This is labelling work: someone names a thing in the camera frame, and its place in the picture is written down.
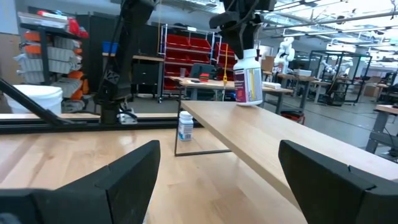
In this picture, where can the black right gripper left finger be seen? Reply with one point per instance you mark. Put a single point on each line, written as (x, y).
(93, 199)

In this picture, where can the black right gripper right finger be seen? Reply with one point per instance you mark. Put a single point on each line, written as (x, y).
(335, 196)

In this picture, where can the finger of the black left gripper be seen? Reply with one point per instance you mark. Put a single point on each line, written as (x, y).
(255, 31)
(237, 37)

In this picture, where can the large white bottle maroon label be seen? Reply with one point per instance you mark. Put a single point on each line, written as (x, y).
(248, 81)

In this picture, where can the small white teal-label bottle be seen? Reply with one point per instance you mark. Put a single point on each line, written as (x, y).
(185, 129)

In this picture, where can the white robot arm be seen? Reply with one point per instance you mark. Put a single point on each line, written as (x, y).
(345, 66)

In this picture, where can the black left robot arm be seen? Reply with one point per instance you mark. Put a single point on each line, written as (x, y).
(124, 62)

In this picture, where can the wooden shelf black metal legs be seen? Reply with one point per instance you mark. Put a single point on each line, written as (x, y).
(264, 133)

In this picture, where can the white humanoid robot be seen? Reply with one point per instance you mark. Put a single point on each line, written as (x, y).
(286, 49)

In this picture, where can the wooden table grey legs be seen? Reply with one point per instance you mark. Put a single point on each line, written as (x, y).
(211, 83)

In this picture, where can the flat white box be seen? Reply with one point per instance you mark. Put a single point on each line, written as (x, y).
(271, 85)

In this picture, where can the wooden work table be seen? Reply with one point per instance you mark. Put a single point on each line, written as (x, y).
(311, 79)

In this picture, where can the red wheeled creeper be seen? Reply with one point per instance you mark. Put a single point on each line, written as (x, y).
(293, 115)

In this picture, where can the wooden workbench black drawers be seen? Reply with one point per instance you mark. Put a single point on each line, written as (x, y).
(146, 73)

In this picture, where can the wooden table metal legs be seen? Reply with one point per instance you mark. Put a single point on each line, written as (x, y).
(387, 109)

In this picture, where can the white plastic bucket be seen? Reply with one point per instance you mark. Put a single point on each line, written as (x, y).
(43, 96)

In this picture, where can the blue bin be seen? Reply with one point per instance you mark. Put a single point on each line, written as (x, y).
(109, 48)

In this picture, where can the black rack with storage bins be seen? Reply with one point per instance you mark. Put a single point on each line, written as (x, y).
(59, 59)

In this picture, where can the black cabinet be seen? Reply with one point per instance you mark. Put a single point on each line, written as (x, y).
(93, 34)

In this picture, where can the black metal rail frame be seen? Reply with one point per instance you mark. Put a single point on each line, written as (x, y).
(46, 127)

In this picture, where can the black frame robot cell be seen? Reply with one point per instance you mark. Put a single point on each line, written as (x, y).
(342, 53)

